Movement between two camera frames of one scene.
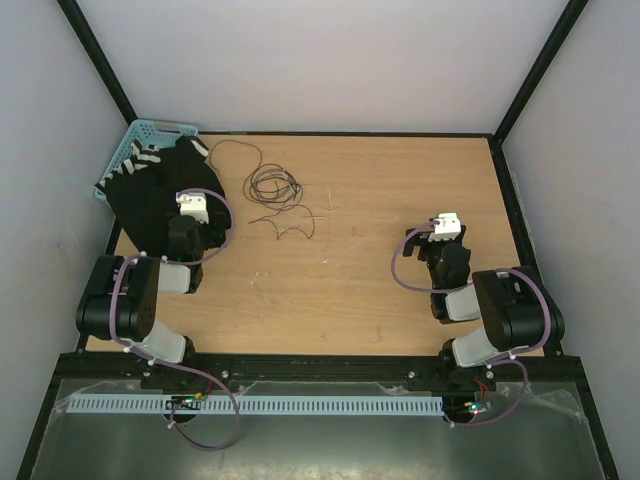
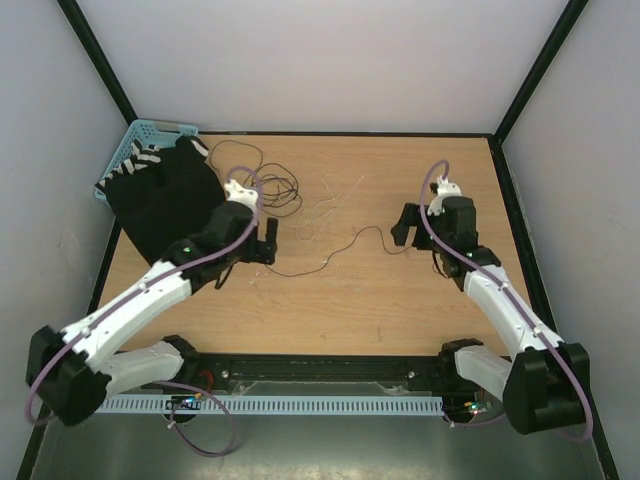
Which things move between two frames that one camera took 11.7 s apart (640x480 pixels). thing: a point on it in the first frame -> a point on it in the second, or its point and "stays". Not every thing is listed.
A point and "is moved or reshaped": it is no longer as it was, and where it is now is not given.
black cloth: [184, 184] stays
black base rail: [321, 372] stays
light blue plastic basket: [151, 132] stays
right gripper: [422, 241] -> [411, 216]
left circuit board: [186, 402] stays
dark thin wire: [273, 188] is moved or reshaped
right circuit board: [478, 406] stays
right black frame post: [539, 69] stays
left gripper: [215, 238] -> [261, 251]
